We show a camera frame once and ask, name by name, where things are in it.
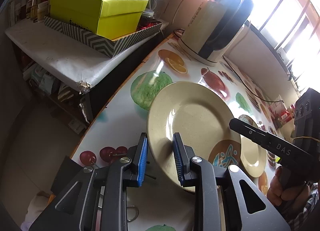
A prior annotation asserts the red packet on table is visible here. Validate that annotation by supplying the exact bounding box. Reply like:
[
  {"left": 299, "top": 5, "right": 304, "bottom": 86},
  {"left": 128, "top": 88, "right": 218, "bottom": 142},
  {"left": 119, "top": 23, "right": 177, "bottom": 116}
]
[{"left": 268, "top": 102, "right": 295, "bottom": 129}]

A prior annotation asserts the person right hand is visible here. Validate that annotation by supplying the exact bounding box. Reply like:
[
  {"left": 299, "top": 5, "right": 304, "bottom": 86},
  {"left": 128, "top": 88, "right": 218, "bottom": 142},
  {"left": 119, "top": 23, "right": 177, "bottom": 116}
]
[{"left": 267, "top": 166, "right": 310, "bottom": 213}]

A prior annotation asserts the lower yellow-green box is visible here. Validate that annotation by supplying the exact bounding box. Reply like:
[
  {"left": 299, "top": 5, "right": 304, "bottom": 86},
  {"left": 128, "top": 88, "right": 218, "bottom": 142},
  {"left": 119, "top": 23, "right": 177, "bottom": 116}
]
[{"left": 49, "top": 0, "right": 148, "bottom": 40}]

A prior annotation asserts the black power cable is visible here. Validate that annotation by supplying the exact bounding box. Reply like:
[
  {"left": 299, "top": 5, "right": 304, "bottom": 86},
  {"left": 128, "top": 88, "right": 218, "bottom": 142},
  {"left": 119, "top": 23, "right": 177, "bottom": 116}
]
[{"left": 222, "top": 55, "right": 284, "bottom": 104}]

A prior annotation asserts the white side shelf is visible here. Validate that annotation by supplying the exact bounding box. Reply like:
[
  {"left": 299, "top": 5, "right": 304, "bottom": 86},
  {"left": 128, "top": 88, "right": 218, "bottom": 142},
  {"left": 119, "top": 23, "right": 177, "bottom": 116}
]
[{"left": 4, "top": 20, "right": 156, "bottom": 94}]

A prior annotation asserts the window frame with bars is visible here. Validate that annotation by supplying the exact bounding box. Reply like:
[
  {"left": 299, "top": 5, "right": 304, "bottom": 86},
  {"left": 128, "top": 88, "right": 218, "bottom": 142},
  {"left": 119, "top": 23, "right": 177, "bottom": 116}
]
[{"left": 249, "top": 0, "right": 319, "bottom": 76}]

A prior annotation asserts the cream patterned plate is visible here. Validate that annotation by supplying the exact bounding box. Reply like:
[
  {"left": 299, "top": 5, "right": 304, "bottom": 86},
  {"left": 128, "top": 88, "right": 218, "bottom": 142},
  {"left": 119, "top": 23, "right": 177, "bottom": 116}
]
[
  {"left": 240, "top": 135, "right": 267, "bottom": 178},
  {"left": 147, "top": 81, "right": 241, "bottom": 186}
]

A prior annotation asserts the striped cardboard tray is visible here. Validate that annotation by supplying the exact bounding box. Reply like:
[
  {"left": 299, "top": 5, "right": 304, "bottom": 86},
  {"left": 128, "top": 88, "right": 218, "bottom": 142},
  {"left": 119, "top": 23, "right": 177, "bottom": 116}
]
[{"left": 44, "top": 16, "right": 162, "bottom": 58}]

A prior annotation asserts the white electric kettle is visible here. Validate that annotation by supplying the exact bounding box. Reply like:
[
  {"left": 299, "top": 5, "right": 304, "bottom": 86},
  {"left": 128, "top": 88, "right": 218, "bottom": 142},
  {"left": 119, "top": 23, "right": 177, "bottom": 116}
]
[{"left": 178, "top": 0, "right": 253, "bottom": 66}]

